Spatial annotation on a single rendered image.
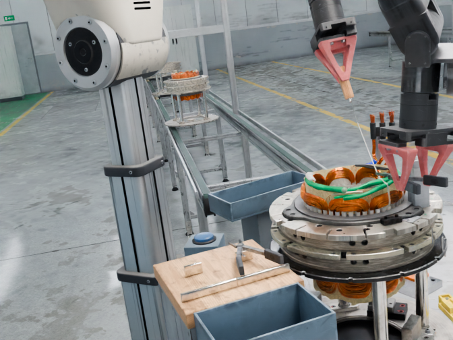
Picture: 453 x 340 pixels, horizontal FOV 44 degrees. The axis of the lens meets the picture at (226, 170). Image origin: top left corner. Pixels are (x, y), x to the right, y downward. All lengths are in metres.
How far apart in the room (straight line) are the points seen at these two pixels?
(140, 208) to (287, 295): 0.50
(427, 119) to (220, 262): 0.41
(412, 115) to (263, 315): 0.38
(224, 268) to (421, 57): 0.45
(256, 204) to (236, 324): 0.49
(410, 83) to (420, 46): 0.07
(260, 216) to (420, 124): 0.53
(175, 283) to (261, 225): 0.46
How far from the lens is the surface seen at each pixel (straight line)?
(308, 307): 0.86
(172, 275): 0.95
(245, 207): 1.27
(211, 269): 0.94
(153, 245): 1.29
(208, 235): 1.14
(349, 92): 1.05
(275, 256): 0.90
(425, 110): 0.92
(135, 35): 1.18
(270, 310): 0.87
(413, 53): 0.88
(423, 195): 1.06
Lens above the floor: 1.46
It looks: 15 degrees down
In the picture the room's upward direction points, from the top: 7 degrees counter-clockwise
